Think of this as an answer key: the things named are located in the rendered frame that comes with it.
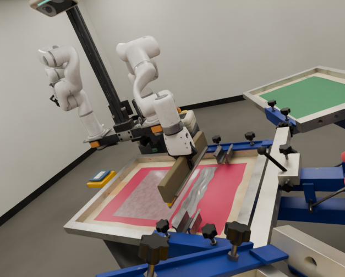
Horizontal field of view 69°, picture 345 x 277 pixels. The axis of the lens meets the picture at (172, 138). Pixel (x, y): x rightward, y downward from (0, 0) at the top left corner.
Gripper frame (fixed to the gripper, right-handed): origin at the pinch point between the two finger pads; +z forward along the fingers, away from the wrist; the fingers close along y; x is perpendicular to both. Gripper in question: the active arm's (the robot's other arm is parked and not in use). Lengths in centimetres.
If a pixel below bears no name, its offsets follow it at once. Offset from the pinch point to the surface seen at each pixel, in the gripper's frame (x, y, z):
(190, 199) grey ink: 5.6, 0.5, 13.2
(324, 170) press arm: -0.9, -46.5, 5.1
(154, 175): -12.3, 29.8, 14.3
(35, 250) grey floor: -9, 236, 111
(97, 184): -5, 67, 15
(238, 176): -10.4, -15.0, 14.0
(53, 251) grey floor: -13, 207, 111
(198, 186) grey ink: -2.9, 0.3, 13.7
